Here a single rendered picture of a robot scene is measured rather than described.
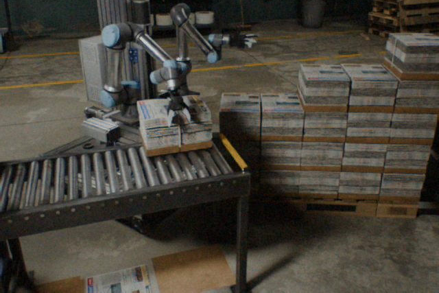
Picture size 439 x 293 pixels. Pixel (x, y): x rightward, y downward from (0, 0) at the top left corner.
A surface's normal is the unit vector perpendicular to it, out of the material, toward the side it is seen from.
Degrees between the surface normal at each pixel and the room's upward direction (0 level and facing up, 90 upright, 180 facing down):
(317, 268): 0
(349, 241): 0
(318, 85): 90
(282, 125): 90
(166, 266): 0
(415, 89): 90
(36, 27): 90
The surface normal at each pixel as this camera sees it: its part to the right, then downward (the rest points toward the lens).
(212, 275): 0.00, -0.91
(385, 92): -0.04, 0.40
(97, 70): -0.58, 0.33
